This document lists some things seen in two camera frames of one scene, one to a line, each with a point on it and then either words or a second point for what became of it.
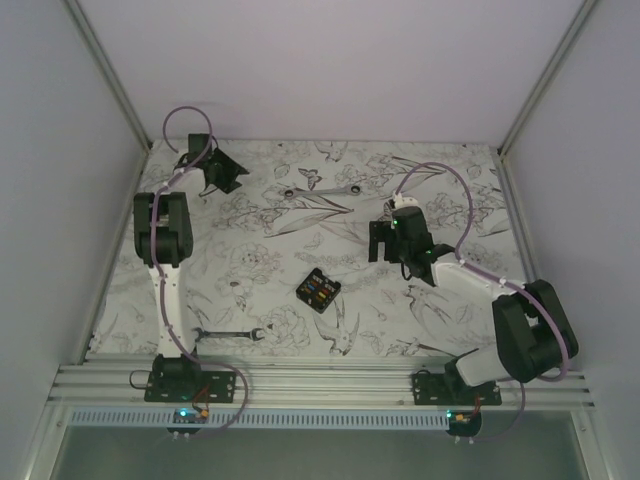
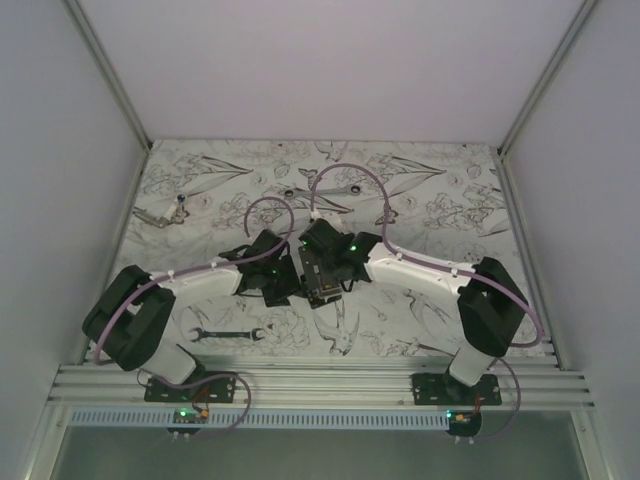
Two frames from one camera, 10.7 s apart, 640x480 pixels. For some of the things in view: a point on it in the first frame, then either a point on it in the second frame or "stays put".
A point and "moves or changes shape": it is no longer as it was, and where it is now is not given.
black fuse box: x=318 y=290 moves or changes shape
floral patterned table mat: x=285 y=248 stays put
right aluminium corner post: x=545 y=77 stays put
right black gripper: x=382 y=231 → x=350 y=236
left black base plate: x=177 y=382 stays put
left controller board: x=189 y=416 stays put
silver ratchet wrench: x=290 y=193 stays put
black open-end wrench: x=210 y=334 stays put
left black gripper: x=234 y=172 → x=288 y=287
